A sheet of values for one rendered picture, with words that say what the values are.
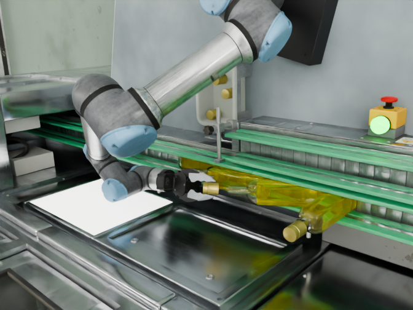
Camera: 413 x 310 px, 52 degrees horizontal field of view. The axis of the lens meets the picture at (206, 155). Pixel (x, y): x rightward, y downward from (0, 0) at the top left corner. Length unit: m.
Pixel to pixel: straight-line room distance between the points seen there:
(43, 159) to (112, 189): 0.77
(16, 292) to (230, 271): 0.53
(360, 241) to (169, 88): 0.64
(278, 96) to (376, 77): 0.31
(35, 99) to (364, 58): 1.25
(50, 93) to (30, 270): 0.85
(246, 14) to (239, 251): 0.59
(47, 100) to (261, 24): 1.08
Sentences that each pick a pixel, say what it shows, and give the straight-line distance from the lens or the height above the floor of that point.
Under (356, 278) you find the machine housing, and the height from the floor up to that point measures 0.98.
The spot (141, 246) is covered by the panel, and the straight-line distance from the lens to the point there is 1.19.
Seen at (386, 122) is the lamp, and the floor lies 0.85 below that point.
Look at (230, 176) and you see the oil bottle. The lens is 1.24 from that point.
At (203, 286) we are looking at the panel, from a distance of 1.00.
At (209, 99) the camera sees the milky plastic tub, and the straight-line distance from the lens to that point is 1.51.
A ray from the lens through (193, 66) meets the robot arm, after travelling 1.01.
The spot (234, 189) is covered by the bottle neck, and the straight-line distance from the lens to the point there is 1.16.
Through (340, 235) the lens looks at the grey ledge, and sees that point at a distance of 1.23.
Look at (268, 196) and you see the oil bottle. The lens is 1.15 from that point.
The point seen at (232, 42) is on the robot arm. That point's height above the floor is 1.09.
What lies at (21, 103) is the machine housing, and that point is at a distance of 1.83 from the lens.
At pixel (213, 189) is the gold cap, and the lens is 1.19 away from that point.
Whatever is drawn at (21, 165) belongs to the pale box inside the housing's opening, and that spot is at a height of 1.15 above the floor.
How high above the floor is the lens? 1.89
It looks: 45 degrees down
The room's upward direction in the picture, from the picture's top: 109 degrees counter-clockwise
